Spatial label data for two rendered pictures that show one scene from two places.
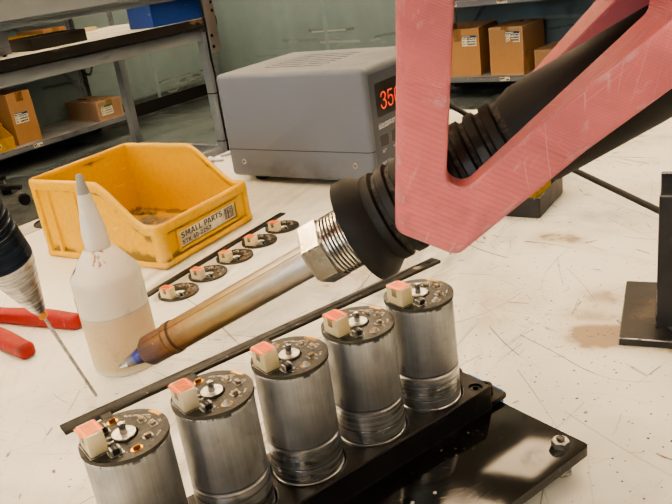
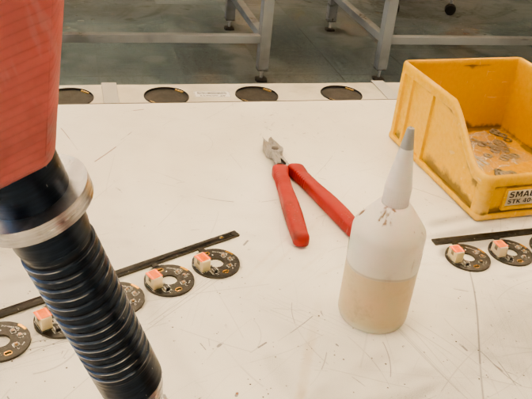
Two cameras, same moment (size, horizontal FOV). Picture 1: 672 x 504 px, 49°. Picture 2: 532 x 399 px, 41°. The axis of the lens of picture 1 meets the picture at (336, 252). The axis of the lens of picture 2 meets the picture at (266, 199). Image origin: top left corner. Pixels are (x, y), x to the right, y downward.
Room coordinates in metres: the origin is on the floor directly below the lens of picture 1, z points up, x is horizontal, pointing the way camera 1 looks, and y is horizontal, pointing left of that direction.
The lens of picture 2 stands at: (0.09, 0.00, 0.97)
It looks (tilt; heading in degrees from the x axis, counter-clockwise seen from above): 31 degrees down; 36
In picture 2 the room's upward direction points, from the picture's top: 6 degrees clockwise
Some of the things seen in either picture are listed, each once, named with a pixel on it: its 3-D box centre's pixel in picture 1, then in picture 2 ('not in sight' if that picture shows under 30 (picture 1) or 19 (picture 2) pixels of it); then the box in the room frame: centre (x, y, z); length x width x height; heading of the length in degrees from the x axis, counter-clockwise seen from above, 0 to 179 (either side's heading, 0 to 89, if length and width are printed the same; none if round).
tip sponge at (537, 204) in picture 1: (499, 191); not in sight; (0.50, -0.12, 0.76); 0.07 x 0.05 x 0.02; 56
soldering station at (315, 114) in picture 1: (330, 114); not in sight; (0.66, -0.01, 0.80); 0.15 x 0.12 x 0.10; 54
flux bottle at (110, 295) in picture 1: (104, 271); (389, 226); (0.34, 0.11, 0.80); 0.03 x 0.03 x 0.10
